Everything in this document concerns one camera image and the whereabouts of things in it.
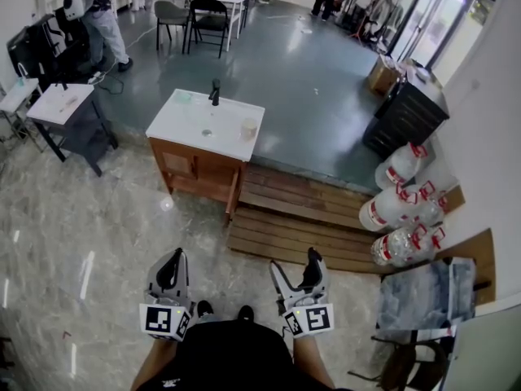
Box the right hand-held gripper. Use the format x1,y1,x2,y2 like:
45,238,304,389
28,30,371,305
269,247,336,339

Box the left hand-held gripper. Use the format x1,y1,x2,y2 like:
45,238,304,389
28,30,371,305
138,247,193,342

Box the wooden sink cabinet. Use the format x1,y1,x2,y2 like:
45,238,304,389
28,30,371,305
148,136,247,224

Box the cream paper cup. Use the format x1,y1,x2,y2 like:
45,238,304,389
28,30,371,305
240,117,259,141

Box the person's left forearm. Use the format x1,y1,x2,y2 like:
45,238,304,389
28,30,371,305
129,334,182,391

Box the person's right forearm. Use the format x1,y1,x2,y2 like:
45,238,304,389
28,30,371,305
292,334,338,390

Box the white sink basin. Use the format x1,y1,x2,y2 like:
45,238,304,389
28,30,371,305
145,88,266,163

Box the wooden slat platform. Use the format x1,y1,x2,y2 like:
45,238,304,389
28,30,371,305
226,163,392,275

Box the large clear water bottle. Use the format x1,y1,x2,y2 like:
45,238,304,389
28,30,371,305
418,226,447,260
374,143,430,190
406,180,449,226
370,224,428,267
357,185,420,232

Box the black metal chair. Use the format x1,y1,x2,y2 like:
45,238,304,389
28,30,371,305
348,327,451,391

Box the black slatted cabinet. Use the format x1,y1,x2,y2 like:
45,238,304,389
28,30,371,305
361,80,451,161

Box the brown cardboard box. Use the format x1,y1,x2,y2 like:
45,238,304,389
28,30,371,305
368,54,402,96

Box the black folding chair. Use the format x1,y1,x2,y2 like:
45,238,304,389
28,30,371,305
186,0,230,59

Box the black office chair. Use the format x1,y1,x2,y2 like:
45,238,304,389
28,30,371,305
7,12,91,83

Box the grey padded chair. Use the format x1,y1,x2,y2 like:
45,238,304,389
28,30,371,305
153,0,191,53

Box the clothes rack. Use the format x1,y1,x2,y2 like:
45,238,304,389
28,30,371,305
339,0,404,52

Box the glass entrance door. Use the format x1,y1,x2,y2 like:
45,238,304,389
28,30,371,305
386,0,500,69

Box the white floor cable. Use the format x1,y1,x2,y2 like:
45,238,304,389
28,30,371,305
103,22,160,75

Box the white wall appliance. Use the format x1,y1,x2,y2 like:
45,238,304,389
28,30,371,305
63,0,85,20

